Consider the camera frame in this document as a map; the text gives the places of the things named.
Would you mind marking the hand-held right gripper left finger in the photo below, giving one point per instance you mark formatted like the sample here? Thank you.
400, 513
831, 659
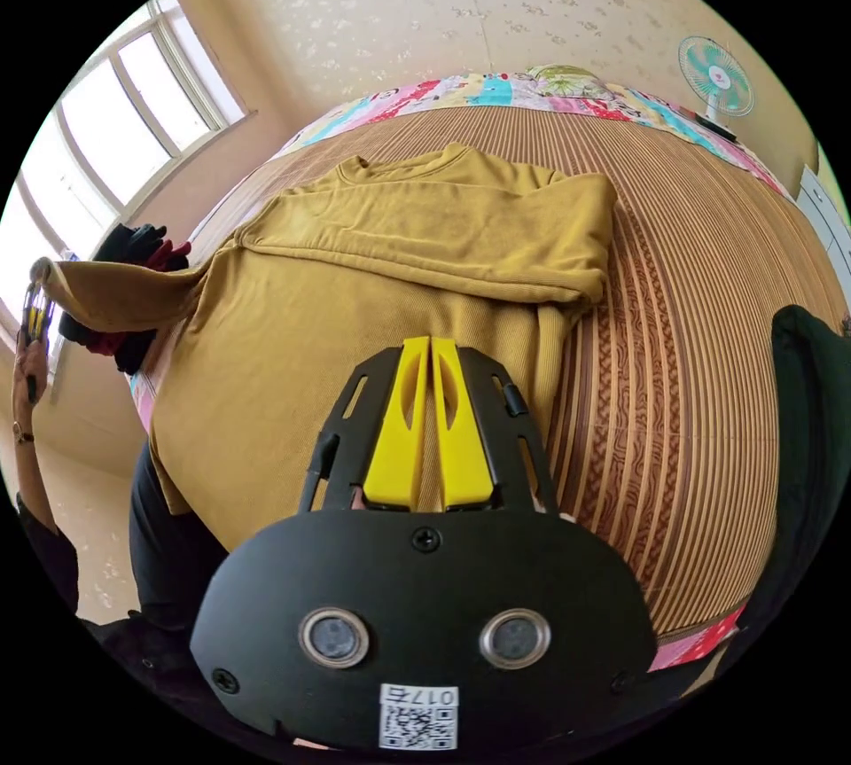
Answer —
397, 439

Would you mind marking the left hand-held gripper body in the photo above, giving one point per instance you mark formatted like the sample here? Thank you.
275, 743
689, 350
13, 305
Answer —
38, 343

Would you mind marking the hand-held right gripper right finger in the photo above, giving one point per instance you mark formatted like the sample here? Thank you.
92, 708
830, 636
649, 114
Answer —
462, 446

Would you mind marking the brown long sleeve shirt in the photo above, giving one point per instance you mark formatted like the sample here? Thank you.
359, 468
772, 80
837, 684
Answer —
319, 326

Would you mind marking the person's left hand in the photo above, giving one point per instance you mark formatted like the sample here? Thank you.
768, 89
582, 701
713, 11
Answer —
28, 389

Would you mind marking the pile of clothes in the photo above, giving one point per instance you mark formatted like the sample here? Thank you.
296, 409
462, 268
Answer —
143, 243

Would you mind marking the window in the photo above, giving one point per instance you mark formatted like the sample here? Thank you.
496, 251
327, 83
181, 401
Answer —
126, 113

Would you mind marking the bed with striped woven mat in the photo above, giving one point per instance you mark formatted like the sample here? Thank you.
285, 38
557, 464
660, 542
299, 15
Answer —
671, 339

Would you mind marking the person's body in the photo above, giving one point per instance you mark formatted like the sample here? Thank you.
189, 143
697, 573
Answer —
166, 552

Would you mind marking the dark green garment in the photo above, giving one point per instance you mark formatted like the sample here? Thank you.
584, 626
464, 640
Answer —
808, 419

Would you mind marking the green floral pillow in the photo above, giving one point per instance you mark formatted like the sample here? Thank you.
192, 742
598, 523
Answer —
565, 80

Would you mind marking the white cupboard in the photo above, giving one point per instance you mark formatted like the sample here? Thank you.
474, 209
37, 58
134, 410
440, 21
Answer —
824, 213

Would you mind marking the white and teal fan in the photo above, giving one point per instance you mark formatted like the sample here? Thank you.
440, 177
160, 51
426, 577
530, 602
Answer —
718, 73

